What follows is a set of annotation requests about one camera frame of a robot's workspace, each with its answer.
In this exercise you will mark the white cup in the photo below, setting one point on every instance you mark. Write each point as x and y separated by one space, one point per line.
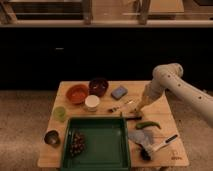
92 102

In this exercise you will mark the green plastic tray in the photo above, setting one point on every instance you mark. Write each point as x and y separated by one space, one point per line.
106 145

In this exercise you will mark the dark grape bunch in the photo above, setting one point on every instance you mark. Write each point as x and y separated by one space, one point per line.
77 144

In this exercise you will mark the metal cup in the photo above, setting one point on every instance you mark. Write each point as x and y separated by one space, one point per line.
52 138

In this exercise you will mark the wooden table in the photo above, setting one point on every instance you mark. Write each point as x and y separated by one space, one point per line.
173 155

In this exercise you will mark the dark maroon bowl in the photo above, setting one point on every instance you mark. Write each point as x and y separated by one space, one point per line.
98 86

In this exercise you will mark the orange bowl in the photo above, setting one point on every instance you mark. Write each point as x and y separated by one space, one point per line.
77 94

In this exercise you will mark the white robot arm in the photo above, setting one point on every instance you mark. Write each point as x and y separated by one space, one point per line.
169 76

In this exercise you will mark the grey cloth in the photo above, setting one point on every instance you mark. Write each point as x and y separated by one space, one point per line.
143 137

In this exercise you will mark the green cup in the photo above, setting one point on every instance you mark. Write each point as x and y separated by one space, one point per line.
60 113

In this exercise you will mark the blue sponge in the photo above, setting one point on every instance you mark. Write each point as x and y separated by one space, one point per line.
119 92

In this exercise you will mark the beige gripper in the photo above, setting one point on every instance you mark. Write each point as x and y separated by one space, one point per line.
139 106

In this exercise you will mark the wooden block brush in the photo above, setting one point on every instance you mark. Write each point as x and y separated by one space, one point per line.
133 115

